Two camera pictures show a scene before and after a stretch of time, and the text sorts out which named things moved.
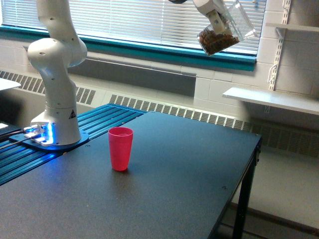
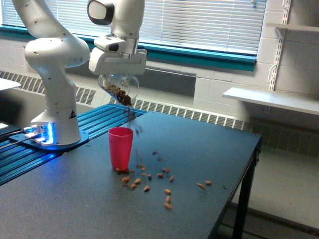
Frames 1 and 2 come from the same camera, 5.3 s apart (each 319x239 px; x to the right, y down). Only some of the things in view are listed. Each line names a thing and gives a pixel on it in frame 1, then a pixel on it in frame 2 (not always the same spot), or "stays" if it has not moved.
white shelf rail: x=281 y=33 stays
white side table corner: x=5 y=84 stays
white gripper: x=209 y=7 to x=108 y=58
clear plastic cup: x=213 y=41 to x=127 y=82
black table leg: x=240 y=227 stays
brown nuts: x=213 y=42 to x=123 y=98
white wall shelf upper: x=296 y=27 stays
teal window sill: x=235 y=59 stays
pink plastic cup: x=120 y=140 stays
